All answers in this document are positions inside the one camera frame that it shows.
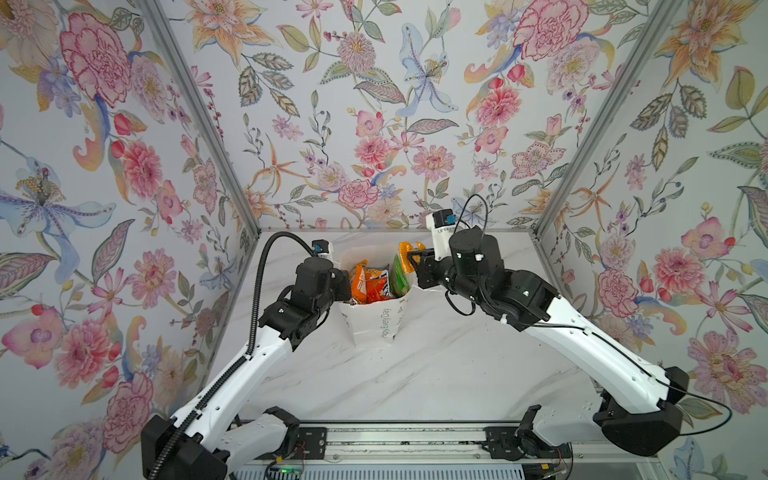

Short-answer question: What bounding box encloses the right aluminium corner post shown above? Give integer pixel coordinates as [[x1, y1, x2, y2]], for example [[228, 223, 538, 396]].
[[530, 1, 681, 240]]

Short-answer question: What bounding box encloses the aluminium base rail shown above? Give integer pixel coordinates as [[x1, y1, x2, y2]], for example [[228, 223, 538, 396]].
[[146, 421, 661, 466]]

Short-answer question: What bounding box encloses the small orange candy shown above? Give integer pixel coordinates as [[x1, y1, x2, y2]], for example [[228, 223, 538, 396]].
[[397, 241, 426, 274]]

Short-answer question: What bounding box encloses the green Lays chips bag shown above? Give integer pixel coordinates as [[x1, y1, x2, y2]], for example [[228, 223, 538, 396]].
[[389, 254, 412, 298]]

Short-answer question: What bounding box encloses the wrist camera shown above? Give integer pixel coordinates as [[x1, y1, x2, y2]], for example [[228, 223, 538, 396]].
[[311, 239, 333, 261], [426, 209, 457, 261]]

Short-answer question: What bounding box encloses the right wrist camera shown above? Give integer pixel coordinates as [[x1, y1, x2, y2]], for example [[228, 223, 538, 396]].
[[426, 209, 457, 261]]

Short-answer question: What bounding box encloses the white paper gift bag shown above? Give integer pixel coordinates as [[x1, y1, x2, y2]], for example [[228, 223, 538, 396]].
[[339, 243, 416, 348]]

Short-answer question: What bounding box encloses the red snack packet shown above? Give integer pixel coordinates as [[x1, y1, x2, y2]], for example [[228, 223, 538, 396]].
[[365, 268, 392, 304]]

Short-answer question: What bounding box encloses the orange small snack packet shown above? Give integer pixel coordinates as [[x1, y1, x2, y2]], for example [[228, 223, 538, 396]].
[[350, 260, 368, 305]]

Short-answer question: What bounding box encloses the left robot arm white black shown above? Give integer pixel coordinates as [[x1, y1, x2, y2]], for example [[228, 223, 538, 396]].
[[141, 257, 351, 479]]

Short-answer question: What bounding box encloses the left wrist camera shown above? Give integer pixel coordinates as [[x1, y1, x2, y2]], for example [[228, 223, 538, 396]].
[[311, 239, 333, 261]]

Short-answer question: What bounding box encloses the aluminium corner post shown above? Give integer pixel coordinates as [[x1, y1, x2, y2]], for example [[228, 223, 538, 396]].
[[530, 1, 681, 240], [137, 0, 261, 238]]

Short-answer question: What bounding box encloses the left aluminium corner post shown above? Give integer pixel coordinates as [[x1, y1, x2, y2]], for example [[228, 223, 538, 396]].
[[137, 0, 261, 238]]

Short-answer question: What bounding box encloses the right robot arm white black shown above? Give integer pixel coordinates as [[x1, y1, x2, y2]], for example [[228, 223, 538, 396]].
[[406, 226, 689, 458]]

